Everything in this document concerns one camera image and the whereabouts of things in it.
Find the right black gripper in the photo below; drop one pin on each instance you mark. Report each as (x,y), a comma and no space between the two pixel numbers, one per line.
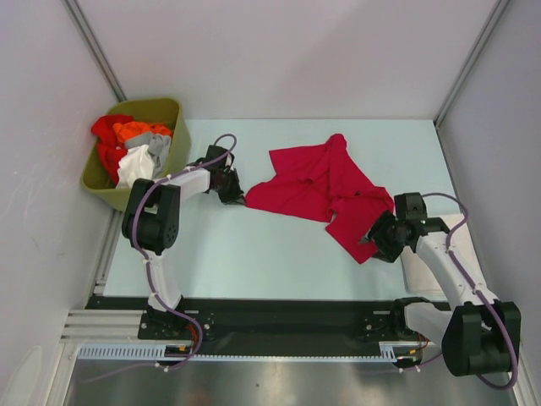
(385,251)

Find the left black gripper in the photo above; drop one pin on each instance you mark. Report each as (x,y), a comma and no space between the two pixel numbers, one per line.
(236,192)

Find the crimson red t shirt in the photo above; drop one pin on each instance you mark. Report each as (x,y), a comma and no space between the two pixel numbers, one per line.
(322,183)

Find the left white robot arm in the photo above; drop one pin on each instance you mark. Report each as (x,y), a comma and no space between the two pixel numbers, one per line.
(151,224)

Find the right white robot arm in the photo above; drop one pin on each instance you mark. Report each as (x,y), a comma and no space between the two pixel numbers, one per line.
(480,334)

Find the folded white t shirt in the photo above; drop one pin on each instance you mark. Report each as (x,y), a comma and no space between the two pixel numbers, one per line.
(420,279)

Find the grey t shirt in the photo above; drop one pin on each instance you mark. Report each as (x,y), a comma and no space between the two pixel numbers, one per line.
(159,147)

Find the white t shirt in bin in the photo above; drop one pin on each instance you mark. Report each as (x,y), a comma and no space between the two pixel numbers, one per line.
(137,163)

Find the olive green plastic bin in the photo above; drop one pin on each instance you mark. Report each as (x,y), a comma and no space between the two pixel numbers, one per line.
(95,179)

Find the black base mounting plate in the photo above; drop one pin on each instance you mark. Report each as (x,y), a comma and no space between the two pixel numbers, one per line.
(294,327)

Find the orange t shirt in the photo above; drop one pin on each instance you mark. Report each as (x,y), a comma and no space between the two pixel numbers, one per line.
(127,131)

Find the bright red t shirt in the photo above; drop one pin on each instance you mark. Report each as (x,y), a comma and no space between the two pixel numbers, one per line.
(110,149)

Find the white slotted cable duct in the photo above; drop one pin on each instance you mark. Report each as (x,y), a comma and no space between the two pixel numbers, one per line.
(384,352)

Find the left aluminium frame rail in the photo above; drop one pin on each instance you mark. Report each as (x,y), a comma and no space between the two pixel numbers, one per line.
(101,326)

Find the left corner aluminium post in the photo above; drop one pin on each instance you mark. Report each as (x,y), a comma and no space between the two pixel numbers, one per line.
(91,41)

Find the corner aluminium post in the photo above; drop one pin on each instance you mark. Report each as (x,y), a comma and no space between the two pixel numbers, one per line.
(91,41)
(481,42)

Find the right corner aluminium post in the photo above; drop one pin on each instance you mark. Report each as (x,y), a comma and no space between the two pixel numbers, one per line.
(481,42)

